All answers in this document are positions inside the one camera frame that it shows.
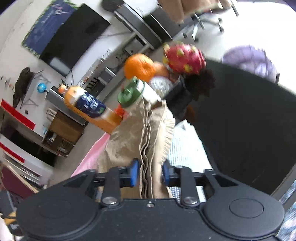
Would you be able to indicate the black storage bag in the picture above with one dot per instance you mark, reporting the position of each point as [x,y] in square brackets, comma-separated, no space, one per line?
[245,122]

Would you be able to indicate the black wall television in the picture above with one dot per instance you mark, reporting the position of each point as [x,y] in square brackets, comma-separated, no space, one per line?
[73,39]

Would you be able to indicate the brown wooden cabinet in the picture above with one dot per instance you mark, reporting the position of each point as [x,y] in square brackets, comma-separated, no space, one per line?
[62,134]

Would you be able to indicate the black tower speaker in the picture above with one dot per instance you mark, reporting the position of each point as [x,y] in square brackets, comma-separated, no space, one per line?
[148,29]

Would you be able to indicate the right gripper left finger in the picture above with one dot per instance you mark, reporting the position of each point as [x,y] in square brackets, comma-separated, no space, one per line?
[117,178]

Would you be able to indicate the pink patterned bed sheet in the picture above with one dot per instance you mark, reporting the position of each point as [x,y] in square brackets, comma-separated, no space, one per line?
[89,161]

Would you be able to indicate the beige khaki jacket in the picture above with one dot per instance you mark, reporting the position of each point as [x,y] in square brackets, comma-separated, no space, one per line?
[146,134]

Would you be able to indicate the small blue globe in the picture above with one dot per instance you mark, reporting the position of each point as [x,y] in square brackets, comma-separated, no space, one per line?
[42,87]

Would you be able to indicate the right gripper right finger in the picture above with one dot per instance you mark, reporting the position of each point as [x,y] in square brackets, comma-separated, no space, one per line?
[183,178]

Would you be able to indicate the maroon cushioned chair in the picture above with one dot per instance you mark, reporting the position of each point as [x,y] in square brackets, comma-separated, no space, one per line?
[15,183]

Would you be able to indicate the grey tv console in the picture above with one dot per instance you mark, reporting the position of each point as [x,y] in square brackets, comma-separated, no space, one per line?
[107,71]

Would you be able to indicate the orange juice bottle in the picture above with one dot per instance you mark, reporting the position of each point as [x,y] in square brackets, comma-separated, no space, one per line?
[88,107]

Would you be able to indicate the red dragon fruit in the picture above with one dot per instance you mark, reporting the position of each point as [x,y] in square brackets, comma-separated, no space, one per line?
[184,58]

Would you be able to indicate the blue wall poster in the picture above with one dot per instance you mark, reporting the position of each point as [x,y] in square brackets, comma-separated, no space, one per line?
[47,24]

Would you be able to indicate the orange fruit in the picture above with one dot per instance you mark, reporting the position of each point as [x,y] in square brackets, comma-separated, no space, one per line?
[140,66]

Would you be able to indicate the green bottle cap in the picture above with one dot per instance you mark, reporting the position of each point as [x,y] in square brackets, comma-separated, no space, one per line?
[131,92]

